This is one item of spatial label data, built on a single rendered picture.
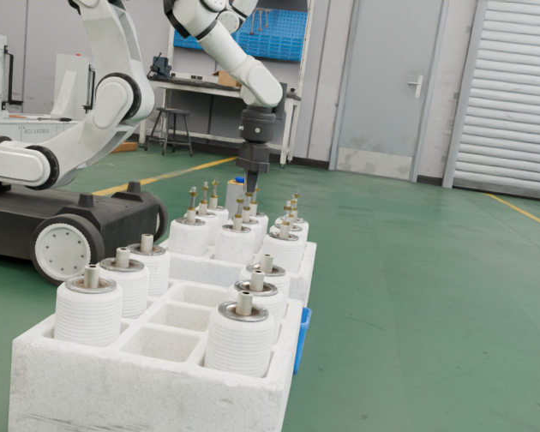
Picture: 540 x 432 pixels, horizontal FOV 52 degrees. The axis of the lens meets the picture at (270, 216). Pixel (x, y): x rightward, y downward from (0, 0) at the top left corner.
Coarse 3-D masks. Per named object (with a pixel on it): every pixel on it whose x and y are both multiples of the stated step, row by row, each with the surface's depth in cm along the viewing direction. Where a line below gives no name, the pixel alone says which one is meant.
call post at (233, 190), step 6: (228, 186) 173; (234, 186) 172; (240, 186) 172; (228, 192) 173; (234, 192) 173; (240, 192) 172; (228, 198) 173; (234, 198) 173; (228, 204) 174; (234, 204) 173; (228, 210) 174; (234, 210) 174; (228, 216) 174
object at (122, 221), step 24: (0, 192) 182; (24, 192) 187; (48, 192) 193; (72, 192) 199; (120, 192) 188; (144, 192) 194; (0, 216) 157; (24, 216) 156; (48, 216) 158; (96, 216) 154; (120, 216) 166; (144, 216) 185; (0, 240) 159; (24, 240) 157; (120, 240) 168
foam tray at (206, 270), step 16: (176, 256) 131; (192, 256) 133; (208, 256) 134; (256, 256) 141; (304, 256) 147; (176, 272) 132; (192, 272) 131; (208, 272) 131; (224, 272) 130; (288, 272) 131; (304, 272) 132; (304, 288) 128; (304, 304) 130
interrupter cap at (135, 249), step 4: (132, 244) 108; (136, 244) 109; (140, 244) 109; (128, 248) 105; (132, 248) 106; (136, 248) 107; (140, 248) 107; (156, 248) 108; (160, 248) 109; (164, 248) 108; (132, 252) 103; (136, 252) 103; (140, 252) 104; (144, 252) 104; (148, 252) 104; (152, 252) 104; (156, 252) 105; (160, 252) 106; (164, 252) 106
